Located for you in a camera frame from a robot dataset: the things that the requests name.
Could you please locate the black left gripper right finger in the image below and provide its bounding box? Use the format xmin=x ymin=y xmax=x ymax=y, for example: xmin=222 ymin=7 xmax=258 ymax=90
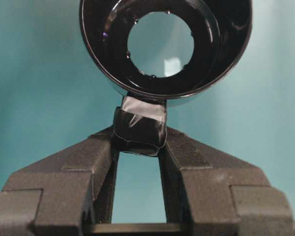
xmin=159 ymin=128 xmax=294 ymax=236

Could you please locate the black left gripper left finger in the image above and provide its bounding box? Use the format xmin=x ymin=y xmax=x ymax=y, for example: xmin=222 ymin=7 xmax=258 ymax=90
xmin=0 ymin=128 xmax=119 ymax=236

